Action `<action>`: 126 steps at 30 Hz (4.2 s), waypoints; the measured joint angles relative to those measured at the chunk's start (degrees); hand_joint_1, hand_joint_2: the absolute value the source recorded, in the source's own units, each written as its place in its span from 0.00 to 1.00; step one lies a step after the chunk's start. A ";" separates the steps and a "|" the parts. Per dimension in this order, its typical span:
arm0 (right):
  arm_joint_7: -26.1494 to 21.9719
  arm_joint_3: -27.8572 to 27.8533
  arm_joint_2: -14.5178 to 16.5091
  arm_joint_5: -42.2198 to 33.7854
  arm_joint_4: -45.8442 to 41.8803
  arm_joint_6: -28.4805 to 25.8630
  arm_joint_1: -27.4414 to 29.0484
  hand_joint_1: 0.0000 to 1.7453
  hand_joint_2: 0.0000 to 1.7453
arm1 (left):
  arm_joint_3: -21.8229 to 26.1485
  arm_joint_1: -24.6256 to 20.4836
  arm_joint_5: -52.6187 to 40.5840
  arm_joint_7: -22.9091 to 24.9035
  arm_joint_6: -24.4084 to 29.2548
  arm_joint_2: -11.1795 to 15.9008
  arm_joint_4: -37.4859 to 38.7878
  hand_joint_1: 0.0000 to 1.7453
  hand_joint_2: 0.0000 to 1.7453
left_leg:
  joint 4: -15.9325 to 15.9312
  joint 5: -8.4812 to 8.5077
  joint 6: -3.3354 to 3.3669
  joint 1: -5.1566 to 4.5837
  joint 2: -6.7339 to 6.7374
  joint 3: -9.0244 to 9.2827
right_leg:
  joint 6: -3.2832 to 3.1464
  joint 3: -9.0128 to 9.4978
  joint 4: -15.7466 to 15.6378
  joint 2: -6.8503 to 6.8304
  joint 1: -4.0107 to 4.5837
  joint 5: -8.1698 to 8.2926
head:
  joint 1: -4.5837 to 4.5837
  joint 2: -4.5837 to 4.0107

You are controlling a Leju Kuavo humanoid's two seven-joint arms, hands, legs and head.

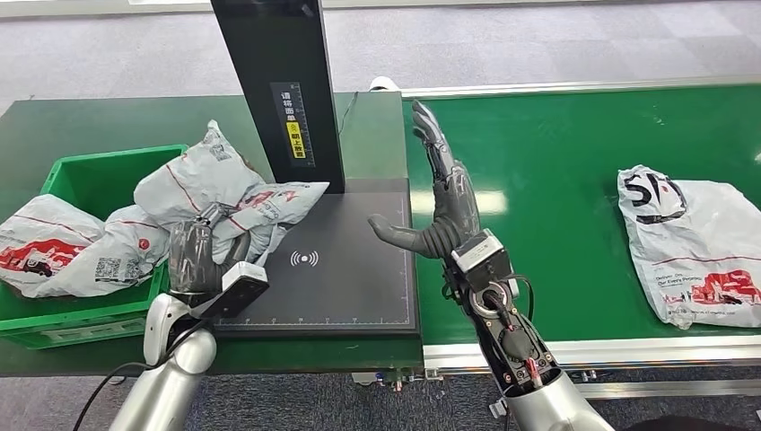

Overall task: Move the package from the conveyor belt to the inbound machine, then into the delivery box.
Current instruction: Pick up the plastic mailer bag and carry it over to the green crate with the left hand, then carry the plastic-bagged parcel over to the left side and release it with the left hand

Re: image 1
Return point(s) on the green conveyor belt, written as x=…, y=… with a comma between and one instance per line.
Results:
x=565, y=178

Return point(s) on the white roller end cap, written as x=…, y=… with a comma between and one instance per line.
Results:
x=383, y=84

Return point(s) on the white mailer bag QR code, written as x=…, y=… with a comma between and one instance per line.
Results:
x=65, y=256

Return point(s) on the wide aluminium conveyor rail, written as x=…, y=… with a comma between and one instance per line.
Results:
x=654, y=351

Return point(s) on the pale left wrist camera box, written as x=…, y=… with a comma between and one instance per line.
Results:
x=235, y=288

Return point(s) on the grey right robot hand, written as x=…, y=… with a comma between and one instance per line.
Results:
x=455, y=208

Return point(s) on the black inbound scanner machine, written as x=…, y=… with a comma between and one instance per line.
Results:
x=345, y=285

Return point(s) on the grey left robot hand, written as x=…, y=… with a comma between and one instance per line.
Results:
x=190, y=259

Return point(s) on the white mailer bag black numeral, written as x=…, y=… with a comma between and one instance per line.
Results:
x=695, y=250

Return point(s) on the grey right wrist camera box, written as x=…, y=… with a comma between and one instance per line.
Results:
x=481, y=259

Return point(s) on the black yellow label sticker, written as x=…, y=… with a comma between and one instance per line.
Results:
x=294, y=125

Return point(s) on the green plastic crate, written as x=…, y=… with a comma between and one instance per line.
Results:
x=89, y=178

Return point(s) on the thin aluminium conveyor rail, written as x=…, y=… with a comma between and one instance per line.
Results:
x=565, y=87

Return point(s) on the white mailer bag red print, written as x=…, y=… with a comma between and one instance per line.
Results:
x=202, y=178

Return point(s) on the grey metal bracket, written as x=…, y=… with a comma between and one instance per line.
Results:
x=497, y=409

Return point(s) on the low aluminium frame bar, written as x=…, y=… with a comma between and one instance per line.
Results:
x=684, y=388

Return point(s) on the metal connector under table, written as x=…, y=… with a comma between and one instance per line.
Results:
x=395, y=378

